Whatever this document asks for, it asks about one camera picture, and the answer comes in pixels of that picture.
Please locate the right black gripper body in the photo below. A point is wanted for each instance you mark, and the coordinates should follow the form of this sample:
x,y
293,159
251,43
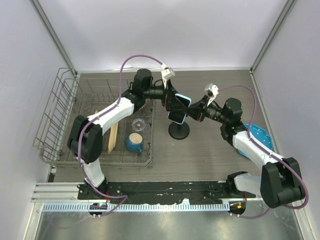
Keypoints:
x,y
211,111

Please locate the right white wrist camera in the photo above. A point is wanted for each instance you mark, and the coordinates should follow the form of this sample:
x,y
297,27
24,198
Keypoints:
x,y
212,91

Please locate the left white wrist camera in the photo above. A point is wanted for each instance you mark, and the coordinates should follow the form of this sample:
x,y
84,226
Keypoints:
x,y
166,74

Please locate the blue mug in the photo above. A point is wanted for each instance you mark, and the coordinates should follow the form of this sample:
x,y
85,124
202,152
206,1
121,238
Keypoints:
x,y
134,143

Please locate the clear glass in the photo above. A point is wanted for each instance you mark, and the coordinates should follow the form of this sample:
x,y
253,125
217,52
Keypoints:
x,y
140,126

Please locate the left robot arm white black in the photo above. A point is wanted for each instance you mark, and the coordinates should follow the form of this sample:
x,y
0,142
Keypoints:
x,y
86,137

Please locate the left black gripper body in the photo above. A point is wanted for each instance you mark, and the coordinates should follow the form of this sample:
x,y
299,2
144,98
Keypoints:
x,y
167,102

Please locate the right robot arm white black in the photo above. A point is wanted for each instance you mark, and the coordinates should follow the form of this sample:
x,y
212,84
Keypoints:
x,y
280,182

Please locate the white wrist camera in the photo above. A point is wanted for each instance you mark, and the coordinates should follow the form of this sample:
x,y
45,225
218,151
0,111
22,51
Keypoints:
x,y
166,74
212,91

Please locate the blue polka dot plate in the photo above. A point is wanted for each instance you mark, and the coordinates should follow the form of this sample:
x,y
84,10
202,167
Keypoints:
x,y
260,135

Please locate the white slotted cable duct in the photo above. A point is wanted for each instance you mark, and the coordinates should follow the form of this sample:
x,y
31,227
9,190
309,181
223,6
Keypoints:
x,y
97,207

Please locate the phone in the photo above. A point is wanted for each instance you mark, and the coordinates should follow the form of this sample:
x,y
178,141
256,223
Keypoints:
x,y
177,115

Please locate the black phone stand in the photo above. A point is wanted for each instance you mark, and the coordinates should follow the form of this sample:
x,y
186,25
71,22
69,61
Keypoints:
x,y
178,128

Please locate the right beige plate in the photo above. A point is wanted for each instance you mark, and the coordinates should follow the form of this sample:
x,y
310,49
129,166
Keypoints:
x,y
112,138

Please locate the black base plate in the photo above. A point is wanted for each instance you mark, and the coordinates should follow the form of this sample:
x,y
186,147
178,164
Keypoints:
x,y
174,192

